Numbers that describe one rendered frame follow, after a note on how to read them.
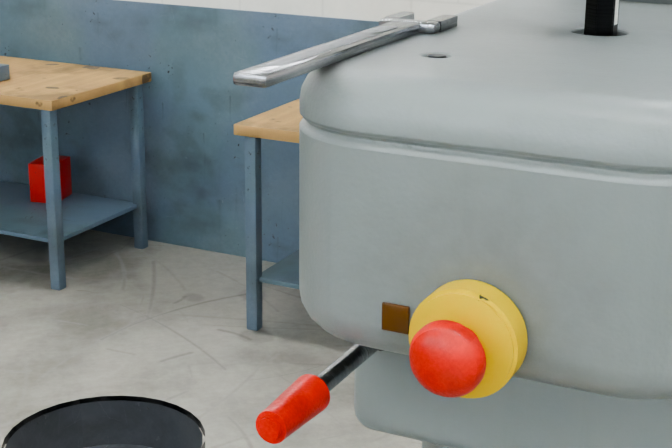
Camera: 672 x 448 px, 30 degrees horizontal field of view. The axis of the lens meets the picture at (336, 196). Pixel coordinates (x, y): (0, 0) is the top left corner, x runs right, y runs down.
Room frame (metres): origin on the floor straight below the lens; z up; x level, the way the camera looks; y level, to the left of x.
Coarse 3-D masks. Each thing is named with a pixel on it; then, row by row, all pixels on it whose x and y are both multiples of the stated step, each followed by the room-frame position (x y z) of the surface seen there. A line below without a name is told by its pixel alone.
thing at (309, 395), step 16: (352, 352) 0.71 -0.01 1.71; (368, 352) 0.72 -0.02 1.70; (336, 368) 0.69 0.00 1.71; (352, 368) 0.70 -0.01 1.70; (304, 384) 0.65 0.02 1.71; (320, 384) 0.66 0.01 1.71; (336, 384) 0.68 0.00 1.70; (288, 400) 0.64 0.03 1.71; (304, 400) 0.64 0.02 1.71; (320, 400) 0.65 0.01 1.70; (272, 416) 0.62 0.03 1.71; (288, 416) 0.62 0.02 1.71; (304, 416) 0.64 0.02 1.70; (272, 432) 0.62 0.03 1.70; (288, 432) 0.62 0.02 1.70
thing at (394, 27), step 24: (384, 24) 0.79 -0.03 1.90; (408, 24) 0.79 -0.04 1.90; (432, 24) 0.79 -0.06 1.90; (456, 24) 0.83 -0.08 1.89; (312, 48) 0.69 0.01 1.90; (336, 48) 0.70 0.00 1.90; (360, 48) 0.72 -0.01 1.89; (240, 72) 0.62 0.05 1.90; (264, 72) 0.62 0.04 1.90; (288, 72) 0.64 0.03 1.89
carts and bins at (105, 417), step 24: (48, 408) 2.83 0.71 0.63; (72, 408) 2.86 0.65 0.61; (96, 408) 2.88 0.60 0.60; (120, 408) 2.89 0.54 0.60; (144, 408) 2.88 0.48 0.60; (168, 408) 2.86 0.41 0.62; (24, 432) 2.75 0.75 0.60; (48, 432) 2.81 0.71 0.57; (72, 432) 2.85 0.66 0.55; (96, 432) 2.88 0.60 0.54; (120, 432) 2.89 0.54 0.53; (144, 432) 2.88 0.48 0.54; (168, 432) 2.85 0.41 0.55; (192, 432) 2.78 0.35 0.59
